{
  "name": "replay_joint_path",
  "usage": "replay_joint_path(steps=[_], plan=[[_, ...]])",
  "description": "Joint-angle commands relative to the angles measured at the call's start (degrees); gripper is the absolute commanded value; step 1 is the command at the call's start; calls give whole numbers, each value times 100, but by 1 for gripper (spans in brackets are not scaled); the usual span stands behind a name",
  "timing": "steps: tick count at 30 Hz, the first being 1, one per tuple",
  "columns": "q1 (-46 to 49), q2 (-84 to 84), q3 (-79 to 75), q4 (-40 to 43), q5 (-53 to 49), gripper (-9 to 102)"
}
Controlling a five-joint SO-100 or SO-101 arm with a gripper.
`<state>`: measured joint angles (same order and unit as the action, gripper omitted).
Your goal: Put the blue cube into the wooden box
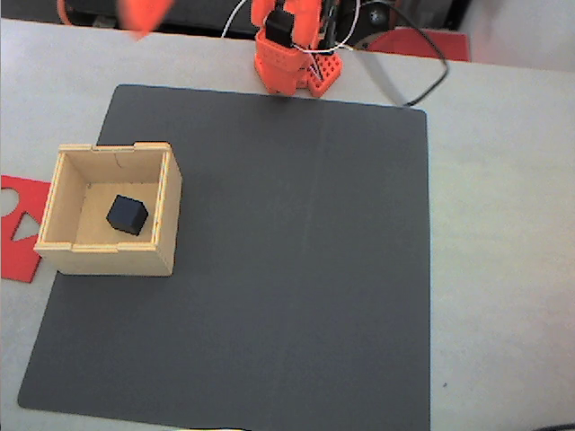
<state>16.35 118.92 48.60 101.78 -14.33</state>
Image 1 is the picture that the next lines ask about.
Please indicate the blue cube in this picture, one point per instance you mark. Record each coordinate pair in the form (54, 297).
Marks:
(128, 215)

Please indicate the open wooden box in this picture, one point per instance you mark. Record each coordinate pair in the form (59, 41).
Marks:
(117, 262)

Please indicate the plain red sheet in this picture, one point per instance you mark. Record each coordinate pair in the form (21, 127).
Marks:
(418, 45)

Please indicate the red stencil sheet with cutouts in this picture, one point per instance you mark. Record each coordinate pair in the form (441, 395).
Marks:
(22, 265)

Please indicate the dark grey mat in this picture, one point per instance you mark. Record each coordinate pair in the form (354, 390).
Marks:
(292, 269)

